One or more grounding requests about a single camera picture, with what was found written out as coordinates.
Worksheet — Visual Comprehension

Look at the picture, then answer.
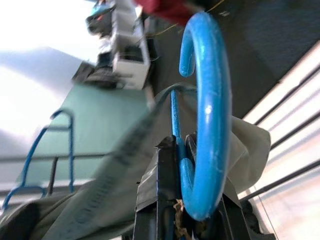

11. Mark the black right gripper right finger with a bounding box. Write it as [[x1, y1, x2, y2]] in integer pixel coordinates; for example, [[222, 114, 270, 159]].
[[185, 133, 251, 240]]

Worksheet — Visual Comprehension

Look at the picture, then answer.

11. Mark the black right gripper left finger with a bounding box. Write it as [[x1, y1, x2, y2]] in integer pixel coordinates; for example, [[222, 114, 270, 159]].
[[131, 136, 183, 240]]

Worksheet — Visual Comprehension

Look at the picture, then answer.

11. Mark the grey green garment white lining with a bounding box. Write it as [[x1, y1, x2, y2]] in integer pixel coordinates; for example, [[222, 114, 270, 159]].
[[0, 82, 273, 240]]

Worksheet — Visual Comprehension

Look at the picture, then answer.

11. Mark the blue plastic hanger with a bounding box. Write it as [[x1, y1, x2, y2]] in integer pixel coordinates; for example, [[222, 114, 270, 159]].
[[169, 11, 231, 223], [1, 109, 76, 211]]

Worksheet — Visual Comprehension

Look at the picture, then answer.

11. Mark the white shelf unit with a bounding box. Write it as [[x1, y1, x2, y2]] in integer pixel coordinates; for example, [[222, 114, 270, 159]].
[[85, 0, 151, 90]]

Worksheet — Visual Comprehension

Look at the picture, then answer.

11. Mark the red garment yellow emblem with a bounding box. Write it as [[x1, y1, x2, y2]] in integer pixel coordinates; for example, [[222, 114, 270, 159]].
[[133, 0, 205, 26]]

